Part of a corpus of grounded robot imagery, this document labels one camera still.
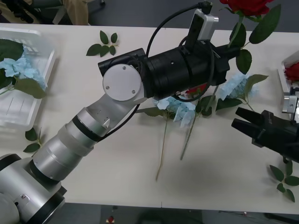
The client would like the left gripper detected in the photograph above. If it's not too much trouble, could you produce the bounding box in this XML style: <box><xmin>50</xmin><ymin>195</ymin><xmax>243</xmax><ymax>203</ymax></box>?
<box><xmin>186</xmin><ymin>44</ymin><xmax>241</xmax><ymax>91</ymax></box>

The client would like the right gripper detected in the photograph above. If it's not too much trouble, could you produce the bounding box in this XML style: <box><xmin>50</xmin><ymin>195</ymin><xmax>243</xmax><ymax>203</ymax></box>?
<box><xmin>231</xmin><ymin>107</ymin><xmax>299</xmax><ymax>161</ymax></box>

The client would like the red rose with green stem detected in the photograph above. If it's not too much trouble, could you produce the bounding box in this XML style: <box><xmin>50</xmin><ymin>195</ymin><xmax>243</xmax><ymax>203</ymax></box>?
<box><xmin>179</xmin><ymin>84</ymin><xmax>219</xmax><ymax>161</ymax></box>
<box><xmin>284</xmin><ymin>64</ymin><xmax>299</xmax><ymax>82</ymax></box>
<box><xmin>205</xmin><ymin>0</ymin><xmax>282</xmax><ymax>112</ymax></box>

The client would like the shallow white box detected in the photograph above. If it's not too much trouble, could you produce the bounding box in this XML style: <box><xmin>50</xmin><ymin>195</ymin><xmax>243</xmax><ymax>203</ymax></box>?
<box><xmin>277</xmin><ymin>51</ymin><xmax>299</xmax><ymax>94</ymax></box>
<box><xmin>0</xmin><ymin>27</ymin><xmax>57</xmax><ymax>128</ymax></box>

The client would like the loose green leaf twig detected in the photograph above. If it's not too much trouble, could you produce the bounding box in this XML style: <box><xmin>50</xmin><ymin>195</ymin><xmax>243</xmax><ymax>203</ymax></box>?
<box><xmin>86</xmin><ymin>30</ymin><xmax>118</xmax><ymax>57</ymax></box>
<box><xmin>269</xmin><ymin>161</ymin><xmax>299</xmax><ymax>203</ymax></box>
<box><xmin>23</xmin><ymin>127</ymin><xmax>45</xmax><ymax>154</ymax></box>

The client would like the person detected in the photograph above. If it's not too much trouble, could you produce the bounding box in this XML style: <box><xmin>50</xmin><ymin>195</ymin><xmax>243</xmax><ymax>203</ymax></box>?
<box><xmin>0</xmin><ymin>0</ymin><xmax>90</xmax><ymax>25</ymax></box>

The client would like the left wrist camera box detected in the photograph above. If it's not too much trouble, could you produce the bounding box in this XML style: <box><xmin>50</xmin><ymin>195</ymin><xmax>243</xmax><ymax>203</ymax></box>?
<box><xmin>188</xmin><ymin>8</ymin><xmax>220</xmax><ymax>42</ymax></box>

